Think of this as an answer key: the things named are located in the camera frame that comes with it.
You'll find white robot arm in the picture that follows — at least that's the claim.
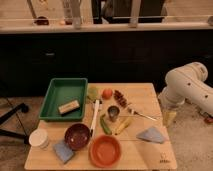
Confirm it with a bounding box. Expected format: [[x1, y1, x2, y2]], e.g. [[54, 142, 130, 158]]
[[158, 62, 213, 126]]

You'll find orange bowl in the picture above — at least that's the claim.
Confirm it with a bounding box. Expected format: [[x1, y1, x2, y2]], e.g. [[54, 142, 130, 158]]
[[89, 135, 122, 168]]

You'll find purple bowl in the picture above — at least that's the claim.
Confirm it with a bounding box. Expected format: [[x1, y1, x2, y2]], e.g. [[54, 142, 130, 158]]
[[64, 123, 90, 150]]

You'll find dark red bowl on counter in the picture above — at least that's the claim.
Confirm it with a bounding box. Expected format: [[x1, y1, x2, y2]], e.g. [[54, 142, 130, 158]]
[[35, 16, 49, 25]]

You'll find blue folded cloth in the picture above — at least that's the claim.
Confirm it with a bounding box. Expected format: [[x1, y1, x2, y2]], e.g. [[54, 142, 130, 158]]
[[136, 126, 166, 144]]

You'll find yellow banana toy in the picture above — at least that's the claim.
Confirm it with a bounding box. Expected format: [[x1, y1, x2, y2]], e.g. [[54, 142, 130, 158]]
[[115, 118, 132, 135]]

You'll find brown pine cone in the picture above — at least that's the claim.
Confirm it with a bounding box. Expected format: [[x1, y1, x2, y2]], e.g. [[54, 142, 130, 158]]
[[114, 90, 127, 108]]

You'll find small metal cup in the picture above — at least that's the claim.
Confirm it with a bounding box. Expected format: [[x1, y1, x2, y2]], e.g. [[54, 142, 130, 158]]
[[107, 106, 120, 122]]

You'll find green chili pepper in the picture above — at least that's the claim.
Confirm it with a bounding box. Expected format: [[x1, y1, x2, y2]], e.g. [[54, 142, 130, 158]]
[[100, 114, 112, 135]]

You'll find orange tomato toy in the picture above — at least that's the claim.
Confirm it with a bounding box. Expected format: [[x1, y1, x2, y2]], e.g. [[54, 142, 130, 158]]
[[102, 88, 113, 99]]

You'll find green lettuce toy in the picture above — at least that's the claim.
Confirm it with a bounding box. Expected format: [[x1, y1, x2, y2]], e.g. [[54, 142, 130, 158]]
[[87, 86, 98, 101]]

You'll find wooden block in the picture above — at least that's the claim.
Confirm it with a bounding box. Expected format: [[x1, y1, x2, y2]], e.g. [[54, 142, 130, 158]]
[[58, 100, 80, 115]]

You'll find green plastic tray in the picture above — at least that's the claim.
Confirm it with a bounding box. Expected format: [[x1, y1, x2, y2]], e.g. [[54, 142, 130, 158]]
[[39, 78, 88, 122]]

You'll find blue sponge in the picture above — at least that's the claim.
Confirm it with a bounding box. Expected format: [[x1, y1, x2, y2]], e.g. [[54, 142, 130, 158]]
[[53, 140, 74, 163]]

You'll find white paper cup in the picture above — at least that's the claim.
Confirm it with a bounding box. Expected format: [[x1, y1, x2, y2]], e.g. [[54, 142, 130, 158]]
[[29, 129, 49, 149]]

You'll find black chair base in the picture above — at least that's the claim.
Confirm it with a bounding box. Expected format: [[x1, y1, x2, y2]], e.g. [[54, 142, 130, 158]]
[[0, 103, 29, 144]]

